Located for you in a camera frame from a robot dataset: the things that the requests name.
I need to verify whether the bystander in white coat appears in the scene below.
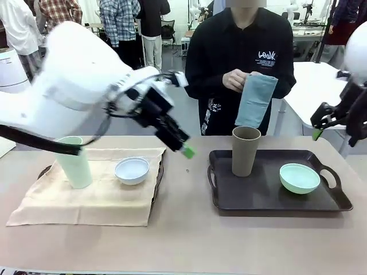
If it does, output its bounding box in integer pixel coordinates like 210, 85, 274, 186
0, 0, 41, 78

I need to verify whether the black arm cable sleeve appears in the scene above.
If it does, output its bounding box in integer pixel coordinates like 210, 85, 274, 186
0, 74, 173, 157
345, 82, 367, 147

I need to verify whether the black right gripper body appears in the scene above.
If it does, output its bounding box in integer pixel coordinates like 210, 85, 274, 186
338, 81, 365, 120

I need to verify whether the black right arm cable sleeve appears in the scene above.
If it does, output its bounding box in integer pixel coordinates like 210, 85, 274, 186
345, 82, 367, 147

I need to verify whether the light green plastic cup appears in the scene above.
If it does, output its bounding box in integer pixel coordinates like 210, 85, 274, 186
54, 136, 94, 189

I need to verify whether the bystander in dark red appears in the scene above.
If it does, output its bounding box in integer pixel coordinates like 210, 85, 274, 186
322, 0, 367, 65

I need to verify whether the bystander in red plaid shirt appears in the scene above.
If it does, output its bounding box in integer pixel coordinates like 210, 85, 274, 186
38, 0, 84, 32

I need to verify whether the person's right hand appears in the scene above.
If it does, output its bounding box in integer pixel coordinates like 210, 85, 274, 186
224, 69, 247, 93

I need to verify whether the black background chair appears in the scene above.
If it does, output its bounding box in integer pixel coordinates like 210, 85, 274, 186
162, 25, 176, 48

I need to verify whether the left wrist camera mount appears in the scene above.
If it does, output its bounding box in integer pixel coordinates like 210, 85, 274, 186
169, 71, 189, 88

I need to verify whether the dark brown handled tray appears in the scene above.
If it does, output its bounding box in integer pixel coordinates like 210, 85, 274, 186
206, 149, 354, 217
37, 148, 166, 204

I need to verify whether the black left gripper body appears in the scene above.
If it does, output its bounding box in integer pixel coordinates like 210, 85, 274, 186
126, 84, 175, 129

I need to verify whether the bystander in blue plaid shirt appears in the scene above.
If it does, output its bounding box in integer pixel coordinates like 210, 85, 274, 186
99, 0, 142, 71

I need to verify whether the person's right forearm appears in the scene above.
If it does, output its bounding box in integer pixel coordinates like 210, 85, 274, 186
185, 67, 230, 100

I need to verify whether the person in black shirt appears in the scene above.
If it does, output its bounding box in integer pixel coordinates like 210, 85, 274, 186
185, 0, 296, 137

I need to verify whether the white air purifier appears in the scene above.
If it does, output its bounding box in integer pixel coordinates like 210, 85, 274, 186
0, 48, 29, 95

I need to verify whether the black left arm cable sleeve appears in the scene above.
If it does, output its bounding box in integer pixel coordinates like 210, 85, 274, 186
0, 74, 173, 157

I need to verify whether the mint green plastic bowl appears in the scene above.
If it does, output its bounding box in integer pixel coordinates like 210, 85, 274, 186
279, 163, 321, 195

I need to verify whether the white box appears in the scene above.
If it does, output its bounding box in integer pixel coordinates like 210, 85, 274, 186
0, 140, 17, 158

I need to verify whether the white plastic bowl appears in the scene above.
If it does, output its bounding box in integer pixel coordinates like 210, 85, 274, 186
114, 156, 150, 186

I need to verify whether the beige cloth mat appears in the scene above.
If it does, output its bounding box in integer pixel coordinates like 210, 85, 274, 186
6, 147, 167, 227

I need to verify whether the person's left forearm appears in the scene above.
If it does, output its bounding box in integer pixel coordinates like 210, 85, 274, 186
271, 64, 296, 100

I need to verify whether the brown plastic cup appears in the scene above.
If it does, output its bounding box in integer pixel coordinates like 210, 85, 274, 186
231, 126, 261, 177

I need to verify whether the blue-grey cloth mat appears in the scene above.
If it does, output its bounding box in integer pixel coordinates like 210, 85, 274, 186
235, 73, 278, 128

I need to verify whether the bystander in black top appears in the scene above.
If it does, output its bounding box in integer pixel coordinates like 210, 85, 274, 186
139, 0, 170, 72

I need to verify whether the white background table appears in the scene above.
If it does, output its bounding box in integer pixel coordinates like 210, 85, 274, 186
282, 61, 367, 158

